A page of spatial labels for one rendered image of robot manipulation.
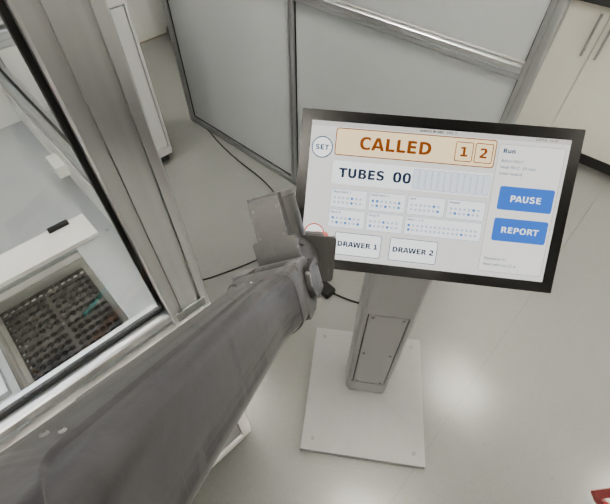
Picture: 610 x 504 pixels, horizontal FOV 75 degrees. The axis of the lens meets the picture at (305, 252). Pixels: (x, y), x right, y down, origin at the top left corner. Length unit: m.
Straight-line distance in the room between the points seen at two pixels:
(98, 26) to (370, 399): 1.49
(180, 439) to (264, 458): 1.49
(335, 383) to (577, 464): 0.92
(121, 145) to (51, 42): 0.12
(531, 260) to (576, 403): 1.20
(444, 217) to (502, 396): 1.18
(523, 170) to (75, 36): 0.73
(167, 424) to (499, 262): 0.76
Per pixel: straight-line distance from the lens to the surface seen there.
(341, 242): 0.81
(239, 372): 0.23
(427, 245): 0.83
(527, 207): 0.87
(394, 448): 1.66
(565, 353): 2.11
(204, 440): 0.19
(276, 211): 0.44
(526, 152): 0.86
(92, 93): 0.50
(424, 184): 0.81
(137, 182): 0.56
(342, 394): 1.68
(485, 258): 0.86
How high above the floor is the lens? 1.62
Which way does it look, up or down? 51 degrees down
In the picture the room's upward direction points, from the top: straight up
